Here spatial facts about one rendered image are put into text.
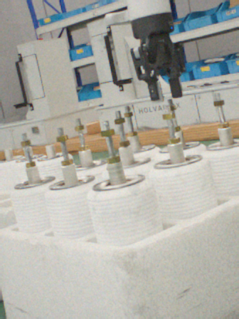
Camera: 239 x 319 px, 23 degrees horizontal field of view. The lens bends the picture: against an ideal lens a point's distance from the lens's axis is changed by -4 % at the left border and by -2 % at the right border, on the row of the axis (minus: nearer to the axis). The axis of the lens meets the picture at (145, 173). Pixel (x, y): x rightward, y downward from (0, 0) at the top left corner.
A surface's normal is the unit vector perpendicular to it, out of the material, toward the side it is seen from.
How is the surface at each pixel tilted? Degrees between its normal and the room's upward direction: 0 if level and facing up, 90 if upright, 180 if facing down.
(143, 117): 90
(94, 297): 90
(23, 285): 90
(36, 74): 90
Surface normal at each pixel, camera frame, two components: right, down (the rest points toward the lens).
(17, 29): 0.75, -0.05
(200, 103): -0.62, 0.25
